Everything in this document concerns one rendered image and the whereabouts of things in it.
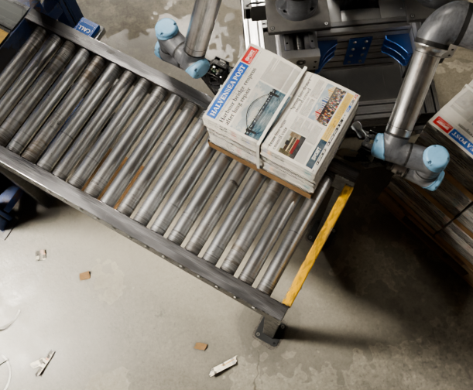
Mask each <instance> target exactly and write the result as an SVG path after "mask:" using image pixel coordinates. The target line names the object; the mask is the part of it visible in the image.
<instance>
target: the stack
mask: <svg viewBox="0 0 473 390"><path fill-rule="evenodd" d="M464 87H466V88H464ZM464 87H463V89H464V90H463V89H462V90H461V92H459V93H458V94H457V95H455V96H454V97H453V98H452V99H451V100H450V101H449V102H448V103H447V104H445V106H443V107H442V109H440V110H439V111H438V113H436V114H435V115H434V116H433V117H432V118H431V119H430V120H429V121H428V122H427V123H426V125H425V127H424V128H423V131H422V132H421V133H420V135H419V137H418V138H417V140H416V141H415V144H417V145H421V146H424V147H429V146H431V145H441V146H443V147H444V148H445V149H446V150H447V151H448V152H449V155H450V161H449V163H448V164H447V166H446V168H445V170H446V171H447V172H448V173H449V174H451V175H452V176H453V177H454V178H455V179H456V180H457V181H458V182H459V183H460V184H461V185H463V186H464V187H465V188H466V189H467V190H469V191H470V192H471V193H472V194H473V80H472V81H471V82H470V84H469V85H467V84H466V85H465V86H464ZM420 187H421V186H420ZM387 188H388V189H389V190H390V191H392V192H393V193H394V194H395V195H396V196H397V197H398V198H399V199H401V201H402V202H404V204H406V205H407V206H408V207H409V208H410V209H411V210H412V211H413V212H414V213H415V214H417V215H418V216H419V217H420V218H421V219H422V220H423V221H424V222H425V223H426V224H428V225H429V226H430V227H431V228H432V229H433V230H434V231H435V232H436V231H438V232H437V233H434V234H432V233H431V232H430V231H429V230H427V229H426V228H425V227H424V226H423V225H422V224H421V223H420V222H419V221H418V220H417V219H416V218H415V217H414V216H413V215H412V214H410V213H409V212H408V211H407V210H406V209H405V208H404V207H403V206H402V205H400V204H399V203H398V202H397V201H396V200H395V199H394V198H393V197H391V196H390V195H389V194H388V193H387V192H386V191H385V190H383V191H382V192H381V194H380V195H379V197H378V198H377V201H378V202H380V203H381V204H382V205H383V206H384V207H385V208H386V209H387V210H388V211H389V212H390V213H392V214H393V215H394V216H395V217H396V218H397V219H398V220H399V221H401V222H402V223H403V224H404V225H405V226H406V227H407V228H408V229H409V230H411V231H412V232H413V233H414V234H415V235H416V236H417V237H418V238H419V239H420V240H421V241H422V242H423V243H424V244H425V245H426V246H427V247H429V248H430V249H431V250H432V251H433V252H434V253H435V254H436V255H438V256H439V257H440V258H441V259H442V260H443V261H444V262H445V263H446V264H448V265H449V266H450V267H451V268H452V269H453V270H454V271H455V272H456V273H457V274H459V276H460V277H462V279H463V280H464V281H466V282H467V283H468V284H469V285H470V286H471V287H472V288H473V270H472V269H471V268H470V267H468V266H467V265H466V264H465V263H464V262H463V261H462V260H460V259H459V257H457V256H456V255H455V254H454V253H453V252H452V251H451V250H450V249H449V248H447V247H446V246H445V245H444V244H443V243H442V242H440V241H439V240H438V239H437V238H436V237H435V236H434V235H436V234H438V235H440V236H441V237H442V238H443V239H444V240H445V241H446V242H447V243H448V244H449V245H451V246H452V247H453V248H454V249H455V250H456V251H458V252H459V253H460V254H461V255H462V256H463V257H464V258H466V259H467V260H468V261H469V262H470V263H471V264H472V265H473V239H472V238H471V237H469V236H468V235H467V234H466V233H465V232H464V231H462V230H461V229H460V228H459V227H458V226H457V225H456V224H455V223H454V222H453V220H454V219H457V220H458V221H459V222H460V223H462V224H463V225H464V226H465V227H466V228H467V229H468V230H469V231H470V232H472V233H473V201H472V200H470V199H469V198H468V197H467V196H466V195H464V194H463V193H462V192H461V191H460V190H459V189H458V188H457V187H456V186H455V185H453V184H452V183H451V182H450V181H449V180H447V179H446V178H445V177H444V178H443V180H442V181H441V183H440V186H439V187H438V188H437V189H436V190H435V191H430V190H428V189H425V188H423V187H421V188H422V189H424V190H425V191H426V192H427V193H428V194H430V195H431V196H432V197H433V198H434V199H435V200H436V201H437V202H438V203H439V204H441V205H442V206H443V207H444V208H445V209H447V210H448V211H449V212H450V213H451V214H452V215H454V216H456V215H457V214H458V213H459V214H458V215H457V216H456V217H455V218H453V219H452V220H451V219H450V218H449V217H448V216H447V215H446V214H444V213H443V212H442V211H441V210H440V209H438V208H437V207H436V206H435V205H434V204H432V203H431V202H430V201H429V200H428V199H427V198H426V197H425V196H424V195H423V194H421V193H420V192H419V191H418V190H417V189H415V188H414V187H413V186H412V185H411V184H410V183H408V182H407V181H406V180H405V179H404V178H402V177H401V176H397V175H396V174H394V175H393V176H392V178H391V181H390V182H389V185H388V186H387ZM407 217H408V218H409V219H410V220H409V219H408V218H407ZM411 221H412V222H413V223H412V222H411ZM421 230H422V231H421ZM424 233H425V234H424ZM427 236H428V237H427ZM429 238H431V239H432V240H433V241H432V240H431V239H429ZM434 242H435V243H436V244H437V245H439V246H440V247H438V246H437V245H436V244H435V243H434ZM441 248H442V249H443V250H444V251H445V252H446V253H448V255H447V254H446V253H445V252H444V251H443V250H442V249H441ZM453 259H454V260H453ZM455 261H456V262H457V263H456V262H455ZM464 269H465V270H466V271H467V272H466V271H465V270H464Z"/></svg>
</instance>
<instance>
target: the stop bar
mask: <svg viewBox="0 0 473 390"><path fill-rule="evenodd" d="M353 189H354V187H353V186H350V185H348V184H345V185H344V188H343V190H342V191H341V193H340V195H339V197H338V199H337V201H336V202H335V204H334V206H333V208H332V210H331V212H330V213H329V215H328V217H327V220H326V221H325V223H324V225H323V227H322V228H321V230H320V233H319V234H318V236H317V238H316V240H315V242H314V243H313V245H312V247H311V249H310V251H309V253H308V254H307V257H306V258H305V260H304V262H303V264H302V265H301V267H300V270H299V272H298V273H297V274H296V277H295V279H294V280H293V283H292V284H291V286H290V288H289V290H288V292H287V294H286V295H285V297H284V299H283V301H282V305H284V306H285V307H287V308H290V307H291V306H292V304H293V302H294V300H295V298H296V296H297V294H298V292H299V291H300V290H301V289H302V285H303V283H304V281H305V279H306V278H307V276H308V274H309V272H310V270H311V268H312V266H313V265H314V263H315V261H316V259H317V256H318V255H319V254H320V251H321V249H322V248H323V246H324V243H325V242H326V240H327V238H328V236H329V234H330V233H331V230H332V229H333V227H334V225H335V223H336V221H337V219H338V218H339V216H340V214H341V212H342V210H343V208H344V207H345V206H346V203H347V201H348V198H349V197H350V195H351V193H352V191H353Z"/></svg>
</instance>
